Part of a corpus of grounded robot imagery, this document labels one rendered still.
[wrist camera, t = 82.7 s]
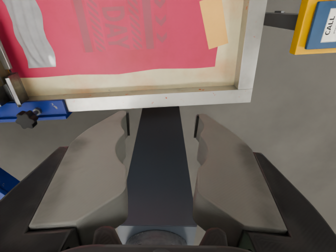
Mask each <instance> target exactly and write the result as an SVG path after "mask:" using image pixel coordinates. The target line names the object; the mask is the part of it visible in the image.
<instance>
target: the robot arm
mask: <svg viewBox="0 0 336 252"><path fill-rule="evenodd" d="M128 136H130V115H129V111H124V110H121V111H118V112H116V113H115V114H113V115H111V116H109V117H108V118H106V119H104V120H102V121H101V122H99V123H97V124H95V125H93V126H92V127H90V128H89V129H87V130H86V131H84V132H83V133H82V134H80V135H79V136H78V137H77V138H76V139H75V140H73V141H72V142H71V143H70V144H69V145H68V146H60V147H59V148H57V149H56V150H55V151H54V152H53V153H52V154H51V155H50V156H48V157H47V158H46V159H45V160H44V161H43V162H42V163H41V164H39V165H38V166H37V167H36V168H35V169H34V170H33V171H32V172H30V173H29V174H28V175H27V176H26V177H25V178H24V179H23V180H21V181H20V182H19V183H18V184H17V185H16V186H15V187H14V188H12V189H11V190H10V191H9V192H8V193H7V194H6V195H5V196H4V197H3V198H2V199H1V200H0V252H336V234H335V233H334V231H333V230H332V229H331V227H330V226H329V225H328V223H327V222H326V221H325V219H324V218H323V217H322V216H321V214H320V213H319V212H318V211H317V210H316V208H315V207H314V206H313V205H312V204H311V203H310V202H309V201H308V200H307V199H306V198H305V197H304V196H303V195H302V194H301V193H300V191H299V190H298V189H297V188H296V187H295V186H294V185H293V184H292V183H291V182H290V181H289V180H288V179H287V178H286V177H285V176H284V175H283V174H282V173H281V172H280V171H279V170H278V169H277V168H276V167H275V166H274V165H273V164H272V163H271V162H270V161H269V160H268V159H267V158H266V157H265V156H264V155H263V154H262V153H261V152H254V151H253V150H252V149H251V148H250V147H249V146H248V145H247V144H246V143H245V142H244V141H243V140H242V139H241V138H240V137H238V136H237V135H236V134H235V133H233V132H232V131H231V130H229V129H228V128H226V127H225V126H223V125H221V124H220V123H218V122H217V121H215V120H214V119H212V118H211V117H209V116H208V115H206V114H204V113H201V114H196V115H195V122H194V138H196V140H197V141H198V142H199V145H198V152H197V161H198V162H199V164H200V165H201V166H200V167H199V168H198V171H197V177H196V183H195V189H194V195H193V210H192V217H193V220H194V222H195V223H196V224H197V225H198V226H200V227H201V228H202V229H203V230H204V231H206V233H205V235H204V236H203V238H202V240H201V242H200V244H199V245H187V243H186V241H185V240H184V239H183V238H182V237H181V236H179V235H178V234H176V233H173V232H170V231H166V230H147V231H142V232H139V233H137V234H135V235H133V236H132V237H131V238H130V239H129V240H128V241H127V242H126V244H122V242H121V240H120V238H119V236H118V234H117V232H116V230H115V229H116V228H117V227H119V226H120V225H121V224H123V223H124V222H125V221H126V219H127V217H128V188H127V174H126V167H125V166H124V165H123V164H122V162H123V161H124V159H125V158H126V146H125V139H126V138H127V137H128Z"/></svg>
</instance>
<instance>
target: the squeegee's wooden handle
mask: <svg viewBox="0 0 336 252"><path fill-rule="evenodd" d="M8 75H10V73H9V71H8V69H4V67H3V64H2V62H1V60H0V87H1V86H3V85H5V84H6V82H5V80H4V77H6V76H8Z"/></svg>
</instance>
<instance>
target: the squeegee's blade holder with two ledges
mask: <svg viewBox="0 0 336 252"><path fill-rule="evenodd" d="M0 61H1V63H2V65H3V67H4V69H5V70H10V69H12V68H13V67H12V65H11V63H10V60H9V58H8V56H7V54H6V51H5V49H4V47H3V44H2V42H1V40H0Z"/></svg>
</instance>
